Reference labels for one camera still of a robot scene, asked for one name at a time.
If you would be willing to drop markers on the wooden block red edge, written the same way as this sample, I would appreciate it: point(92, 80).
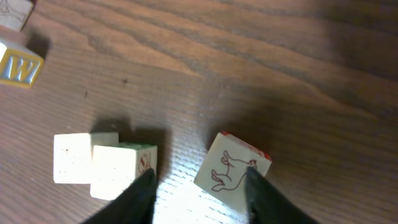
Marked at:
point(224, 169)

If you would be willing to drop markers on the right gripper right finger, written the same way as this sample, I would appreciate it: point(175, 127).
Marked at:
point(266, 205)

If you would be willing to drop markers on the wooden block yellow W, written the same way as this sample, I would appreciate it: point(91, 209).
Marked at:
point(19, 66)

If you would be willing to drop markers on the wooden block plain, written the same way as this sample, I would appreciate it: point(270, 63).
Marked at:
point(72, 155)

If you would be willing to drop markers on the wooden block top right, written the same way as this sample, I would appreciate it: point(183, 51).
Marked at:
point(15, 13)

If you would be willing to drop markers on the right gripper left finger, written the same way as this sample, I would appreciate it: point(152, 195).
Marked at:
point(134, 206)

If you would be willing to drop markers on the wooden block green edge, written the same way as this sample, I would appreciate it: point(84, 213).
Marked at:
point(114, 168)

